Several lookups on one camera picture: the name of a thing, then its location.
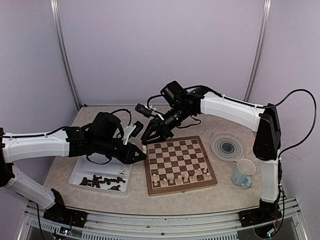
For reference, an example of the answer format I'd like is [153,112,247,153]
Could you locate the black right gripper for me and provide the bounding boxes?
[140,104,192,145]

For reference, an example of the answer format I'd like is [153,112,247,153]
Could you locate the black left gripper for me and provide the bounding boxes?
[94,136,147,165]

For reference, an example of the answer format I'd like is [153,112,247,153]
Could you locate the white chess piece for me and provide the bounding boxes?
[141,145,147,154]

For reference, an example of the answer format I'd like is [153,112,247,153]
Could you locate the white plastic divided tray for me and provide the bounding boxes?
[68,154,133,195]

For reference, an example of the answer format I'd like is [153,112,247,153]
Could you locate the white chess bishop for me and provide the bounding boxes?
[169,176,175,185]
[152,173,159,187]

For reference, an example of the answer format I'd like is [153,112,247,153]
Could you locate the white chess queen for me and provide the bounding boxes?
[183,172,189,183]

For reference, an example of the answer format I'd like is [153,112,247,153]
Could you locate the white chess king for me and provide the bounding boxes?
[176,175,183,185]

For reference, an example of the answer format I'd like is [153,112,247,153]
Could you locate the white chess corner rook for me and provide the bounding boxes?
[204,172,211,180]

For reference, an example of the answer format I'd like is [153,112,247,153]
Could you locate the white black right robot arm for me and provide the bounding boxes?
[135,80,282,222]

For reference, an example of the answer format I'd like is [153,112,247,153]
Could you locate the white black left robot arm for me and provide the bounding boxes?
[0,112,146,223]

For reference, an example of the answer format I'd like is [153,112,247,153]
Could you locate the light chess pieces pile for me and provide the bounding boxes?
[118,166,127,176]

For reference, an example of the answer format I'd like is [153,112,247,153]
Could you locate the wooden chess board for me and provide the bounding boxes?
[144,135,218,197]

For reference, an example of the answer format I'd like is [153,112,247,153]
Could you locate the dark chess pieces pile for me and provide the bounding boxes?
[79,174,126,191]

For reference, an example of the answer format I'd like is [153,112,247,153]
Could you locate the blue spiral ceramic plate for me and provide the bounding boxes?
[210,133,246,163]

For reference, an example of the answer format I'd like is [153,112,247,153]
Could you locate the light blue ceramic mug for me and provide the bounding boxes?
[231,158,256,189]

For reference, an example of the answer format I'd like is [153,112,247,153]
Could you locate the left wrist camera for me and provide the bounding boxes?
[122,121,144,145]

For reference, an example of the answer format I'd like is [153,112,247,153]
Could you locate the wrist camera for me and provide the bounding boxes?
[135,103,164,121]
[122,121,144,145]

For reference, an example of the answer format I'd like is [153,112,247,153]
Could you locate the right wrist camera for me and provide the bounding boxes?
[135,103,164,121]

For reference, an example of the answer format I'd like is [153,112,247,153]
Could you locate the rear aluminium frame rail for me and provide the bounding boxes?
[79,102,247,108]

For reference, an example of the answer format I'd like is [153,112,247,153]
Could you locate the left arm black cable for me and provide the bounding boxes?
[0,126,66,140]

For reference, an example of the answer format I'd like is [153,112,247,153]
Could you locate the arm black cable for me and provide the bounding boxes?
[147,84,317,156]
[0,126,66,140]

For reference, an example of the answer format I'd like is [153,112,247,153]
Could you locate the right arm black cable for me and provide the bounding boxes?
[147,84,317,156]

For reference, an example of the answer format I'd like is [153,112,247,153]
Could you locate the front aluminium rail base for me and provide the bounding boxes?
[17,197,308,240]

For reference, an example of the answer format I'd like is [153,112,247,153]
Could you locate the left aluminium frame post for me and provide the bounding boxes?
[50,0,82,111]

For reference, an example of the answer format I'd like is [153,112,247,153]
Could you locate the aluminium frame post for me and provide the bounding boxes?
[244,0,272,102]
[50,0,82,111]

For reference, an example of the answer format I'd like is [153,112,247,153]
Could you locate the right aluminium frame post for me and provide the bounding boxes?
[244,0,272,102]

